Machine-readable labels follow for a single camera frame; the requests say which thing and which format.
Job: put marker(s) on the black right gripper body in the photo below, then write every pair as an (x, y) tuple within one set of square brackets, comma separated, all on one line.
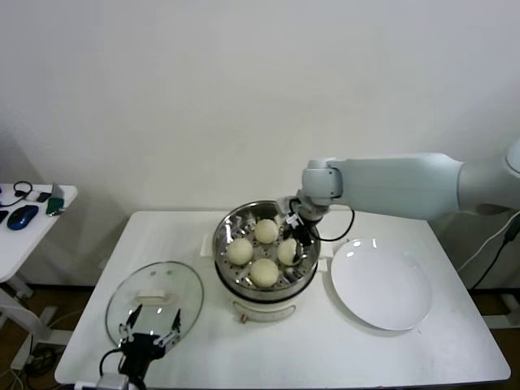
[(302, 217)]

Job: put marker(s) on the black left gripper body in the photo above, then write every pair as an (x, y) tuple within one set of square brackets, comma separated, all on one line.
[(140, 349)]

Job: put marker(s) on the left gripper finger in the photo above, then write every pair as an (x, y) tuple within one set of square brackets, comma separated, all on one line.
[(176, 321), (137, 313)]

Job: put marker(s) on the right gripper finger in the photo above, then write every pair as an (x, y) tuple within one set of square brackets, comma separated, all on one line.
[(306, 239), (289, 232)]

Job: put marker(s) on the white steamed baozi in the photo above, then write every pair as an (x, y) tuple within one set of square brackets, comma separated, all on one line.
[(286, 252), (239, 252), (266, 231), (264, 273)]

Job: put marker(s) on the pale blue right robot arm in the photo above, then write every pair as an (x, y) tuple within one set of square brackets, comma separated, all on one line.
[(406, 183)]

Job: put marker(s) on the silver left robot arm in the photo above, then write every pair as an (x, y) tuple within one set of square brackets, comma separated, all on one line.
[(85, 386)]

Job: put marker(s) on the stainless steel steamer basket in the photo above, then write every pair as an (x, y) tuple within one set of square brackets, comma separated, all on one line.
[(227, 227)]

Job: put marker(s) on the white table foot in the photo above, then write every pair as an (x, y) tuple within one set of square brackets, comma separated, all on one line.
[(501, 321), (61, 337)]

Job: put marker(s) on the white electric cooker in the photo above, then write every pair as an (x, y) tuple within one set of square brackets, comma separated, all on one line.
[(264, 308)]

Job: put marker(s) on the white round plate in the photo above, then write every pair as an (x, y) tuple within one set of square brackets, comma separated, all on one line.
[(380, 284)]

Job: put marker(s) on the white side table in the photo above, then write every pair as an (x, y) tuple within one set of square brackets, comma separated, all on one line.
[(24, 243)]

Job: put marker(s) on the green grey circuit module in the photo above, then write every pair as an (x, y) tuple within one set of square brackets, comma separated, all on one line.
[(55, 205)]

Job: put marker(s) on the blue computer mouse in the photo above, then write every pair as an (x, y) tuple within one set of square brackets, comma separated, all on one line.
[(22, 217)]

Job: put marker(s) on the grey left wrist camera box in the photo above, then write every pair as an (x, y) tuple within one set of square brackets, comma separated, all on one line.
[(113, 382)]

